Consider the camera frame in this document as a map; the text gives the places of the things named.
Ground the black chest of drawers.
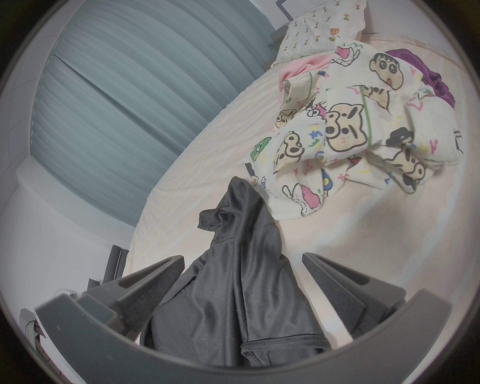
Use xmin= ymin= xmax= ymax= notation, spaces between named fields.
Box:
xmin=100 ymin=244 xmax=130 ymax=286

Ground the pink garment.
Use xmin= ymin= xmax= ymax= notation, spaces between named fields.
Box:
xmin=277 ymin=52 xmax=334 ymax=91

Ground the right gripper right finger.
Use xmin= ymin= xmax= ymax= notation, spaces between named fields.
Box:
xmin=302 ymin=252 xmax=407 ymax=338

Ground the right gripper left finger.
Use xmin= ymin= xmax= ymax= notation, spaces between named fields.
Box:
xmin=77 ymin=255 xmax=185 ymax=340

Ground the blue-green curtain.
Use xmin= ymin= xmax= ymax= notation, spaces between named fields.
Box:
xmin=52 ymin=0 xmax=287 ymax=124
xmin=30 ymin=52 xmax=212 ymax=227

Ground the bed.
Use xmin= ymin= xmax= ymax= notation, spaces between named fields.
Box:
xmin=122 ymin=0 xmax=479 ymax=361

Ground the black T-shirt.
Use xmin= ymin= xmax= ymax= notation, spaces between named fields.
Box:
xmin=139 ymin=176 xmax=331 ymax=368

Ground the white printed pyjama top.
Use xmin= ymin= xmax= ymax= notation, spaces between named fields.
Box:
xmin=244 ymin=39 xmax=464 ymax=220

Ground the white printed pillow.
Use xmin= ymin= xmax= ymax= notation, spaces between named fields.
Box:
xmin=271 ymin=0 xmax=367 ymax=68

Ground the purple garment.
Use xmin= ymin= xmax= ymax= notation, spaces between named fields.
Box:
xmin=386 ymin=49 xmax=456 ymax=109

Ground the grey white bedside table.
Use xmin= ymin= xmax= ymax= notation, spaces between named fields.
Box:
xmin=268 ymin=24 xmax=291 ymax=66

